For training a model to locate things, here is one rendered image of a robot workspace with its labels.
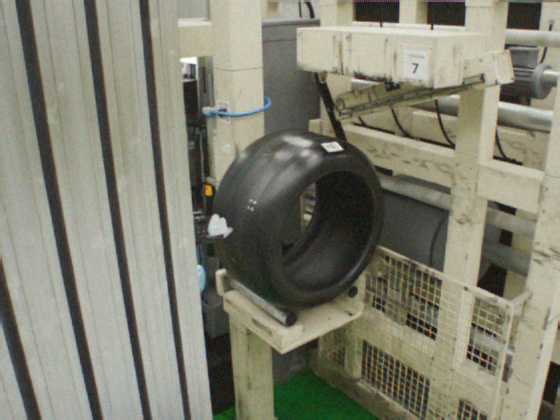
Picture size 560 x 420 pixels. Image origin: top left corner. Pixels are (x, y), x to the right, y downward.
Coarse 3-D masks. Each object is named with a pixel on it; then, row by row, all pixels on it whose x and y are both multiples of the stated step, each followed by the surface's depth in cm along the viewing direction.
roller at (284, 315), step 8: (232, 280) 198; (240, 288) 194; (248, 296) 190; (256, 296) 187; (264, 304) 183; (272, 312) 180; (280, 312) 177; (288, 312) 176; (280, 320) 177; (288, 320) 174; (296, 320) 176
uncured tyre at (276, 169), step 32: (256, 160) 164; (288, 160) 158; (320, 160) 160; (352, 160) 168; (224, 192) 167; (256, 192) 157; (288, 192) 156; (320, 192) 203; (352, 192) 199; (256, 224) 156; (320, 224) 207; (352, 224) 201; (224, 256) 171; (256, 256) 158; (288, 256) 202; (320, 256) 205; (352, 256) 196; (256, 288) 166; (288, 288) 166; (320, 288) 178
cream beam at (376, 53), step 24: (312, 48) 183; (336, 48) 174; (360, 48) 166; (384, 48) 158; (408, 48) 151; (432, 48) 145; (456, 48) 150; (480, 48) 157; (336, 72) 177; (360, 72) 168; (384, 72) 161; (432, 72) 147; (456, 72) 153
